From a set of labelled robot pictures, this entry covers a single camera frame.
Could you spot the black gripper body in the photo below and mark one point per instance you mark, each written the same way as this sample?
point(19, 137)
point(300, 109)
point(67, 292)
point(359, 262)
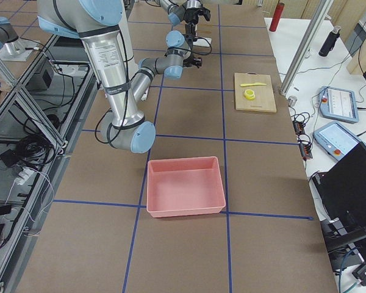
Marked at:
point(191, 61)
point(189, 14)

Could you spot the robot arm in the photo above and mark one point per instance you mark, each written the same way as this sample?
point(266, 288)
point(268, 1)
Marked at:
point(176, 11)
point(98, 24)

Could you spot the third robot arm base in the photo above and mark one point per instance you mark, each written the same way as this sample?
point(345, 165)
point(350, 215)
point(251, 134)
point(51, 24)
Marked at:
point(12, 48)

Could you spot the red water bottle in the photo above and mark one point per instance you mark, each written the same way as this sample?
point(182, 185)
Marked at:
point(276, 16)

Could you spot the black water bottle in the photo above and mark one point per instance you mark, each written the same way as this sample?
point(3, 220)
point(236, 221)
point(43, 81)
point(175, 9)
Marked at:
point(330, 41)

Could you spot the white plastic tray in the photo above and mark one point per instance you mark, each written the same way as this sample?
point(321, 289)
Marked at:
point(203, 42)

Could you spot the left wooden chopstick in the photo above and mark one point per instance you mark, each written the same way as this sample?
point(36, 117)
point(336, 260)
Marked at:
point(204, 32)

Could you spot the yellow plastic knife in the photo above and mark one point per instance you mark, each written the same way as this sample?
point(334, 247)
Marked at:
point(252, 84)

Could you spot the wooden cutting board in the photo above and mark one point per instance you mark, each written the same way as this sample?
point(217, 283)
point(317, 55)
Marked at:
point(265, 99)

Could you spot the pink plastic bin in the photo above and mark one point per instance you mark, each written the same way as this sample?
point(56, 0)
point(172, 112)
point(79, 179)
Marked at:
point(185, 186)

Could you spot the black power strip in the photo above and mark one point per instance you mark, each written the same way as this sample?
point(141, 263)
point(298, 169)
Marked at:
point(304, 141)

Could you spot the upper teach pendant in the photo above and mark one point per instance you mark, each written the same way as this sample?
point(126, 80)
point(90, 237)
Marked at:
point(338, 104)

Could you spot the teach pendant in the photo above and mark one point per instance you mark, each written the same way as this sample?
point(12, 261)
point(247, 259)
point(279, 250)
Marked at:
point(336, 139)
point(338, 104)

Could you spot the lower teach pendant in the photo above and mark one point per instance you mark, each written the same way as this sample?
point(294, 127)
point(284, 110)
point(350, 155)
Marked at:
point(336, 139)

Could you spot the black monitor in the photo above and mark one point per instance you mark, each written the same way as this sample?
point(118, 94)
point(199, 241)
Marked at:
point(343, 193)

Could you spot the aluminium frame post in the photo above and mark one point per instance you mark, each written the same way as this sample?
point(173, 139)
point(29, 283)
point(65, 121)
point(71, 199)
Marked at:
point(309, 35)

